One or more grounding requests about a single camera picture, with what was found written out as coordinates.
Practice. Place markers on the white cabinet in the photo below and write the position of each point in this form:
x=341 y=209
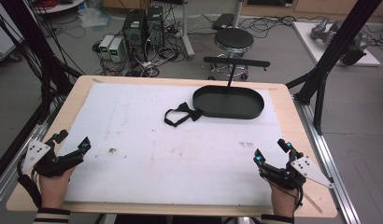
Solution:
x=4 y=43

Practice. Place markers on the person's right hand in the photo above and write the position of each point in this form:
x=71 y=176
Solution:
x=283 y=200

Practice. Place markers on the white power supply unit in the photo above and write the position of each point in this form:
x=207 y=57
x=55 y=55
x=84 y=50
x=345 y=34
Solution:
x=116 y=49
x=105 y=45

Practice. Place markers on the black round stool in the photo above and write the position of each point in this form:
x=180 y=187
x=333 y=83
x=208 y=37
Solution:
x=234 y=39

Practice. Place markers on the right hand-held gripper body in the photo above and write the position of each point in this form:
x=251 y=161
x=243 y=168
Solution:
x=300 y=169

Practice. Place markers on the person's left hand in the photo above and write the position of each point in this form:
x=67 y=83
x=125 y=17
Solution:
x=54 y=189

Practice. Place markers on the white floor board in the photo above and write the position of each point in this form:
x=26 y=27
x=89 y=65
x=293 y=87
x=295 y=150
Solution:
x=308 y=40

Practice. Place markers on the black oval tray with stand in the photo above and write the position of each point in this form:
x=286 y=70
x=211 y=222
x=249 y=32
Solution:
x=228 y=101

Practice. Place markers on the white table mat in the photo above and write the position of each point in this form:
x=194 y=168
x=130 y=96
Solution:
x=167 y=161

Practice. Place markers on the black bow tie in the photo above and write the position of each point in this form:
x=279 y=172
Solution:
x=181 y=113

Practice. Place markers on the grey desk leg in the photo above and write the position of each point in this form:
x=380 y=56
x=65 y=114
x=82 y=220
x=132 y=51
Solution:
x=186 y=31

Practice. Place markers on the computer towers on floor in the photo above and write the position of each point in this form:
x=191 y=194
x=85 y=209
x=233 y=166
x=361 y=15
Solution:
x=149 y=60

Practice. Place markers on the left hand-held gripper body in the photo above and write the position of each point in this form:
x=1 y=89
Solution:
x=35 y=154

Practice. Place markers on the white round table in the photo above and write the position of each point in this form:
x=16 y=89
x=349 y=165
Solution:
x=60 y=5

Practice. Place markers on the black computer tower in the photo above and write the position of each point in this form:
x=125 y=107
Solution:
x=134 y=26
x=155 y=23

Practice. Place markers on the black flat floor device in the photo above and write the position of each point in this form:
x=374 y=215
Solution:
x=223 y=21

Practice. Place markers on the aluminium table rail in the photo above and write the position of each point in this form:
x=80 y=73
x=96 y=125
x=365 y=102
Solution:
x=21 y=155
x=329 y=161

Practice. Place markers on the black metal frame post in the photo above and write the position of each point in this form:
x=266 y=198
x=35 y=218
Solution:
x=336 y=46
x=31 y=43

